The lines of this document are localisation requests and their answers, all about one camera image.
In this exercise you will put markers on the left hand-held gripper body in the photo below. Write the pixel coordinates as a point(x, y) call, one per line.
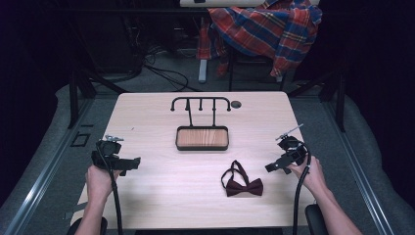
point(109, 153)

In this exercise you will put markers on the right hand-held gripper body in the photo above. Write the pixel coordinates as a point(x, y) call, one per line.
point(293, 148)

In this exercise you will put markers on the person's right hand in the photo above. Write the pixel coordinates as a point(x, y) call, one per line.
point(310, 174)

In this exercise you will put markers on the person's left hand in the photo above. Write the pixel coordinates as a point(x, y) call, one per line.
point(99, 182)

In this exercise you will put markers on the dark red bow tie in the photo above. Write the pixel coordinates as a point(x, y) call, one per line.
point(244, 187)

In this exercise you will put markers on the black chair armrest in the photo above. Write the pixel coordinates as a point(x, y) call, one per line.
point(73, 228)
point(315, 220)

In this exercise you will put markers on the black metal stand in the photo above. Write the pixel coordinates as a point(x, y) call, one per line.
point(339, 98)
point(74, 98)

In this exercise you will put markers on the black rack with wooden tray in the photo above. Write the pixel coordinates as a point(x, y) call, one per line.
point(202, 137)

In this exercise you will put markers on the red blue plaid shirt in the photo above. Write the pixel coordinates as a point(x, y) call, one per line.
point(270, 29)

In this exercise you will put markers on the black chair frame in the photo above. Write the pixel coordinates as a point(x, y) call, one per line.
point(232, 70)

